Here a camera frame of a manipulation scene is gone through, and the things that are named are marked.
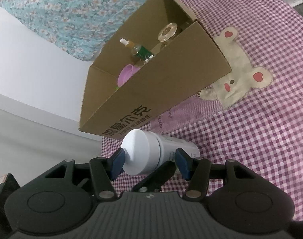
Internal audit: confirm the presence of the white plastic bottle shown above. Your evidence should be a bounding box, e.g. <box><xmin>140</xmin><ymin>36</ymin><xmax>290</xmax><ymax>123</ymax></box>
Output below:
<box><xmin>121</xmin><ymin>129</ymin><xmax>201</xmax><ymax>176</ymax></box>

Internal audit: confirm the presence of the purple plastic bowl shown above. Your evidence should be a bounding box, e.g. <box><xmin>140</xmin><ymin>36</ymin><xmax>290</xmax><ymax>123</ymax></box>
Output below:
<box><xmin>117</xmin><ymin>64</ymin><xmax>141</xmax><ymax>87</ymax></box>

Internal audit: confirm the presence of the green dropper bottle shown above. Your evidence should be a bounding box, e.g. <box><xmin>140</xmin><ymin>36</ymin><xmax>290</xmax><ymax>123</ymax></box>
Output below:
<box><xmin>120</xmin><ymin>38</ymin><xmax>154</xmax><ymax>62</ymax></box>

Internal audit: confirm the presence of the purple checkered tablecloth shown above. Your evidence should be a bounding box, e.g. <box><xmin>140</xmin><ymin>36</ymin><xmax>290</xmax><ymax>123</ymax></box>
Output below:
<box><xmin>101</xmin><ymin>0</ymin><xmax>303</xmax><ymax>222</ymax></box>

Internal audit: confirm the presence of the brown cardboard box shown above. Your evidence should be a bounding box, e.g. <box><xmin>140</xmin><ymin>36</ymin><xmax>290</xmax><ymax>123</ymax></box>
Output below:
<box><xmin>79</xmin><ymin>0</ymin><xmax>231</xmax><ymax>139</ymax></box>

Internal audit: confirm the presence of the floral blue curtain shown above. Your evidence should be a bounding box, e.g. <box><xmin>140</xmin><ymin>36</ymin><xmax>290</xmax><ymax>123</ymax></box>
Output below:
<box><xmin>0</xmin><ymin>0</ymin><xmax>146</xmax><ymax>61</ymax></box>

